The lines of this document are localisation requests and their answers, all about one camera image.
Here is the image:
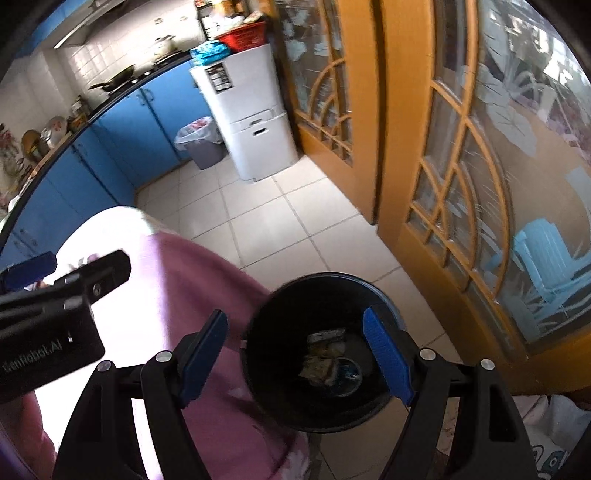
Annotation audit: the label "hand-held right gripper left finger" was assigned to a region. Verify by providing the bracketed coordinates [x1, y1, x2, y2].
[52, 309, 229, 480]

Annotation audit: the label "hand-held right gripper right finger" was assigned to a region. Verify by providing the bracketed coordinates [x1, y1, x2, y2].
[362, 307, 541, 480]

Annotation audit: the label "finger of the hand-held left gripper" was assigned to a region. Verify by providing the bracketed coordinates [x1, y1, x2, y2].
[0, 251, 56, 292]
[48, 249, 132, 306]

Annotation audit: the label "teal wrapper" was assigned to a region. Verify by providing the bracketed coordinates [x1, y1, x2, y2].
[332, 357, 363, 395]

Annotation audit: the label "black trash bin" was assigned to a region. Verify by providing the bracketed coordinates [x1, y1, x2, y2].
[242, 273, 409, 433]

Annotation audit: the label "person's left forearm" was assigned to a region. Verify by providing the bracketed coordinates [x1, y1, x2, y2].
[0, 392, 58, 480]

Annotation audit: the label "pink tablecloth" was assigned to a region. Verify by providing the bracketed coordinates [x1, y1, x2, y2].
[28, 205, 310, 480]

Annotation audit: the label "blue lower cabinets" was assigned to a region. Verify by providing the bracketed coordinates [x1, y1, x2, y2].
[0, 60, 208, 273]

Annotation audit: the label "metal pot lid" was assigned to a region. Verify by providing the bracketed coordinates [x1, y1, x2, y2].
[41, 116, 65, 148]

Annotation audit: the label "black kitchen countertop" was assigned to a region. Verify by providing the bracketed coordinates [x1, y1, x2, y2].
[0, 51, 195, 250]

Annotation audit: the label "grey bin with white liner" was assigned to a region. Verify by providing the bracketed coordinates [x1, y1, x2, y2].
[174, 116, 227, 170]

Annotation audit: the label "light blue chair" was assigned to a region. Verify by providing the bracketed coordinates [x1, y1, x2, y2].
[489, 219, 591, 326]

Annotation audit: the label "white printed bag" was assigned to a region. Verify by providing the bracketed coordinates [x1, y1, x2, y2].
[515, 394, 591, 480]

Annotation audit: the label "black wok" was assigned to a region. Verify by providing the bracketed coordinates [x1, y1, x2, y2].
[88, 65, 136, 92]

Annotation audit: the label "grey storage cabinet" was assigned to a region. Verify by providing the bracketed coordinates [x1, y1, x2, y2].
[189, 43, 299, 182]

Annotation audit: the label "wooden glass sliding door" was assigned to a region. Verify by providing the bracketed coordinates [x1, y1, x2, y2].
[376, 0, 591, 398]
[272, 0, 384, 224]

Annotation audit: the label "white ceramic pot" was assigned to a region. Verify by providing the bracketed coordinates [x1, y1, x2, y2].
[152, 34, 178, 61]

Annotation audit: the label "blue packets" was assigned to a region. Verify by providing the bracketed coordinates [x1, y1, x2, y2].
[190, 41, 230, 65]

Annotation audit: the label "steel range hood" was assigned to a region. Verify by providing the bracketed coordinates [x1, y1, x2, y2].
[53, 0, 130, 49]

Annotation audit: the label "red plastic basket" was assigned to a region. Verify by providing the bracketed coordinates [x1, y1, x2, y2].
[216, 21, 269, 52]

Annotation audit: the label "black wire rack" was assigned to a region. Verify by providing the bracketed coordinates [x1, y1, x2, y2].
[196, 0, 245, 40]

